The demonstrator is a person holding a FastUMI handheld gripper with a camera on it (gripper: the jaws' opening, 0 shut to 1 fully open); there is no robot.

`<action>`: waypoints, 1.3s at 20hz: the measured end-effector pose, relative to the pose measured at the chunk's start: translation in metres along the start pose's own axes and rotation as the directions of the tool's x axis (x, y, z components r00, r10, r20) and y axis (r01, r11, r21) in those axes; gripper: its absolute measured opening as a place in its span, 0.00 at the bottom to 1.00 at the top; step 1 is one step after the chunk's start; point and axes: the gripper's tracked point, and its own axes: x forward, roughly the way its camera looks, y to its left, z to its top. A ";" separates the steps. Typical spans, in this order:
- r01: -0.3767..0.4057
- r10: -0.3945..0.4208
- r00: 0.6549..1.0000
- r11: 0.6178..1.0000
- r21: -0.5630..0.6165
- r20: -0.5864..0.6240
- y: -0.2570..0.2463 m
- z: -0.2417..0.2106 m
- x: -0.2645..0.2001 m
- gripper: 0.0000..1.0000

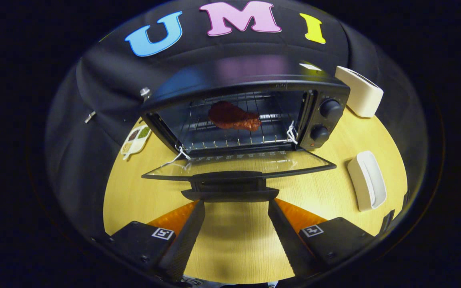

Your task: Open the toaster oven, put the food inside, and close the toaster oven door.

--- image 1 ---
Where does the brown meat piece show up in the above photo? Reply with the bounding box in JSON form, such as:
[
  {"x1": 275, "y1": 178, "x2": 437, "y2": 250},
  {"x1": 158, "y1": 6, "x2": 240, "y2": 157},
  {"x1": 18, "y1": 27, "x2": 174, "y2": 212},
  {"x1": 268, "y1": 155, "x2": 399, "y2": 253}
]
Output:
[{"x1": 208, "y1": 100, "x2": 262, "y2": 132}]

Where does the white string loop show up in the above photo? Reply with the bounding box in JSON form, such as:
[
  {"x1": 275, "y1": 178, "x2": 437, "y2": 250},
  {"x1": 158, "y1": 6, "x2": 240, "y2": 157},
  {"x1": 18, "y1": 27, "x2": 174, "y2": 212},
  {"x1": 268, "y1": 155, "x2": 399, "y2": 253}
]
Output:
[
  {"x1": 162, "y1": 146, "x2": 191, "y2": 166},
  {"x1": 286, "y1": 121, "x2": 298, "y2": 145}
]

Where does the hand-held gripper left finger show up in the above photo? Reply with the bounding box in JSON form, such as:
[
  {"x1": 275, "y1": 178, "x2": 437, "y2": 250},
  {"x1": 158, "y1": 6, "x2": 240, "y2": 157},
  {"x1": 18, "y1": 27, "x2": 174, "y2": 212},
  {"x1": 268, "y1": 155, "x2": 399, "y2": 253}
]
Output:
[{"x1": 110, "y1": 200, "x2": 206, "y2": 282}]

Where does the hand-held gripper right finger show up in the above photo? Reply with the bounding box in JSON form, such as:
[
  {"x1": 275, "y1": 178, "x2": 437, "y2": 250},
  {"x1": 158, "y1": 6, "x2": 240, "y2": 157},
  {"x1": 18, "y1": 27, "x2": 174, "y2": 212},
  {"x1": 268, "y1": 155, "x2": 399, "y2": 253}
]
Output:
[{"x1": 268, "y1": 198, "x2": 375, "y2": 278}]

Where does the white divided spice dish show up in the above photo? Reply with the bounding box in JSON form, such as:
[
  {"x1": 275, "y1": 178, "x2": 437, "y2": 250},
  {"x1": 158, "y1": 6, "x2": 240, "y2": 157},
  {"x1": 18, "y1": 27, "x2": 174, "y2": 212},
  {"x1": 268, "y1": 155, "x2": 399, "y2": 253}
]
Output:
[{"x1": 120, "y1": 125, "x2": 152, "y2": 160}]

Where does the white ribbed rectangular dish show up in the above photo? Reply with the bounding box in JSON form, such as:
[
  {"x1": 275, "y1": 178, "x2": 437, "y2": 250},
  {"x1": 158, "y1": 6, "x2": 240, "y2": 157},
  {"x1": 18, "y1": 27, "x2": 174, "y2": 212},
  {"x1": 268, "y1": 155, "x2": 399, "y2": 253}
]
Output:
[{"x1": 347, "y1": 151, "x2": 387, "y2": 212}]

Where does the black toaster oven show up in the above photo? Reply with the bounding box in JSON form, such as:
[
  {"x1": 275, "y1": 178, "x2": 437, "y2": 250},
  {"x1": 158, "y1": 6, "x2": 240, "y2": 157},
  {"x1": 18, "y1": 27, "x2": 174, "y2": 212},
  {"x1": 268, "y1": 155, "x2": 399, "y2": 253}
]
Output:
[{"x1": 140, "y1": 55, "x2": 351, "y2": 202}]

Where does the cream white toaster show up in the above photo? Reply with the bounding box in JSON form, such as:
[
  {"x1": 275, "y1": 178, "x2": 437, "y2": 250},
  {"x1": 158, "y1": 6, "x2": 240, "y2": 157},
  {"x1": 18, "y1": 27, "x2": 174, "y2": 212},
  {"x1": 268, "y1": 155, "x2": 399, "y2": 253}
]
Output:
[{"x1": 335, "y1": 66, "x2": 384, "y2": 118}]

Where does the black backdrop cloth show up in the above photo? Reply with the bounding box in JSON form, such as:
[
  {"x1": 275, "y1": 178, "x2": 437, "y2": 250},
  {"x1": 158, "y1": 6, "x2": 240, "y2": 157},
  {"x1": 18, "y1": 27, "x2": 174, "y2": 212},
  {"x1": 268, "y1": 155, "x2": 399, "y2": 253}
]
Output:
[{"x1": 44, "y1": 0, "x2": 429, "y2": 240}]

